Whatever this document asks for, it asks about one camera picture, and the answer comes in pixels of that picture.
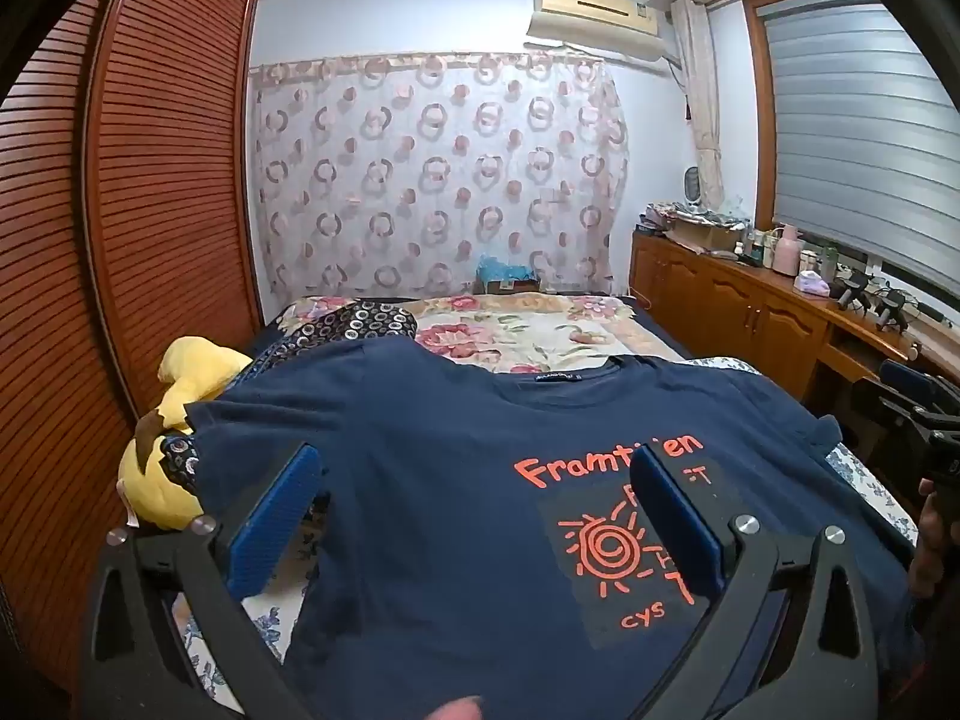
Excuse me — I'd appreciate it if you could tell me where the beige tied side curtain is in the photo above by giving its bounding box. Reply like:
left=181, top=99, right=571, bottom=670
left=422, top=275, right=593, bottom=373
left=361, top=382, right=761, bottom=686
left=670, top=0, right=727, bottom=215

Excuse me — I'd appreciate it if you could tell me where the pink thermos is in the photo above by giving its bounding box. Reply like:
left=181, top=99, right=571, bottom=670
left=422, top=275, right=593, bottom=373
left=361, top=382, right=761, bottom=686
left=772, top=225, right=802, bottom=277

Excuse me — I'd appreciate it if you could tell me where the beige air conditioner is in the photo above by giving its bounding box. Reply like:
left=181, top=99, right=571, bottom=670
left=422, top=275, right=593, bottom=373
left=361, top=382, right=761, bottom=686
left=525, top=0, right=670, bottom=62

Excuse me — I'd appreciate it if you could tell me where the circle-patterned sheer curtain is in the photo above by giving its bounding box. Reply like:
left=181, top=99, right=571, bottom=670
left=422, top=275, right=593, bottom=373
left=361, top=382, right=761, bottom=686
left=247, top=52, right=632, bottom=301

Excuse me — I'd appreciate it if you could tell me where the person's right hand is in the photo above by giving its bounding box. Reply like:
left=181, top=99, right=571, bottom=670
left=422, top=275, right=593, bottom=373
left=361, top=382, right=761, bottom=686
left=910, top=493, right=960, bottom=597

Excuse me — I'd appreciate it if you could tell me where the grey window blind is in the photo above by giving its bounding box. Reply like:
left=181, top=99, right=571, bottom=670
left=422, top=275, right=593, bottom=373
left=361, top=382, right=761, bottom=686
left=759, top=0, right=960, bottom=287

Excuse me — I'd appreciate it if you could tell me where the wooden louvred wardrobe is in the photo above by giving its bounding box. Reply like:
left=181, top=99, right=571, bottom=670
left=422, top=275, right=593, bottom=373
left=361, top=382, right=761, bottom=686
left=0, top=0, right=265, bottom=691

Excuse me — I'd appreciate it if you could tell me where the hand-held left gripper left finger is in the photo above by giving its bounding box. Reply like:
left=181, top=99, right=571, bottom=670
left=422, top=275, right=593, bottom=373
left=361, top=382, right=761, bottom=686
left=82, top=442, right=327, bottom=720

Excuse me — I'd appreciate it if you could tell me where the yellow plush toy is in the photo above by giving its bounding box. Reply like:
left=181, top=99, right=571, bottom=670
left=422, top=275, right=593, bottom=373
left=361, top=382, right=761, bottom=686
left=118, top=336, right=256, bottom=533

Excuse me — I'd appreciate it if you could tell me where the wooden side cabinet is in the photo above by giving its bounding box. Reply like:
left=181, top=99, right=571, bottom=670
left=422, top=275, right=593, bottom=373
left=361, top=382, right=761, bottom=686
left=628, top=229, right=960, bottom=421

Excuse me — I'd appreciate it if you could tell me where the blue crumpled item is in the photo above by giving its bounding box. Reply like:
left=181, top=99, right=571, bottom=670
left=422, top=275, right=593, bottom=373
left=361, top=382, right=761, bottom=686
left=476, top=255, right=538, bottom=284

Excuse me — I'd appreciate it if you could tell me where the navy blue printed t-shirt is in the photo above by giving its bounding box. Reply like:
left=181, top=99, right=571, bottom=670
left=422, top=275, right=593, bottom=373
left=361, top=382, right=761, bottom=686
left=184, top=336, right=923, bottom=720

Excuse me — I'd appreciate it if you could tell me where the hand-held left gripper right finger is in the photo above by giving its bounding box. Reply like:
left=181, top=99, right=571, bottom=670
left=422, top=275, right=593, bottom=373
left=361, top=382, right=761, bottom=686
left=630, top=444, right=883, bottom=720

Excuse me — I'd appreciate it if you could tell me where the cardboard box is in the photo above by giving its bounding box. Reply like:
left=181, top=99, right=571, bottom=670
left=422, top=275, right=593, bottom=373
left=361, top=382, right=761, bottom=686
left=664, top=217, right=743, bottom=254

